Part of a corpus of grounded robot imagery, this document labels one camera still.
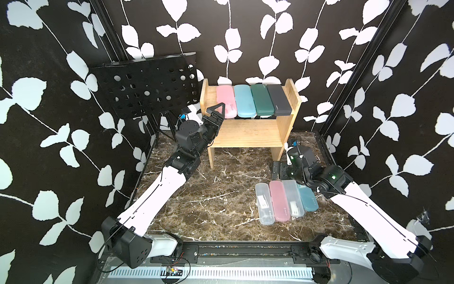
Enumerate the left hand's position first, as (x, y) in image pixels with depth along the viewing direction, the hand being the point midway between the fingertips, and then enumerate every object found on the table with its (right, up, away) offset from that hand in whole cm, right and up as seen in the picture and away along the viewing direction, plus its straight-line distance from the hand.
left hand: (224, 107), depth 62 cm
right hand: (+21, -21, +9) cm, 31 cm away
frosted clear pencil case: (+35, -42, +26) cm, 61 cm away
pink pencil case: (+27, -42, +27) cm, 57 cm away
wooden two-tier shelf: (+20, -6, +31) cm, 37 cm away
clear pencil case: (+19, -43, +25) cm, 54 cm away
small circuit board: (-21, -65, +8) cm, 69 cm away
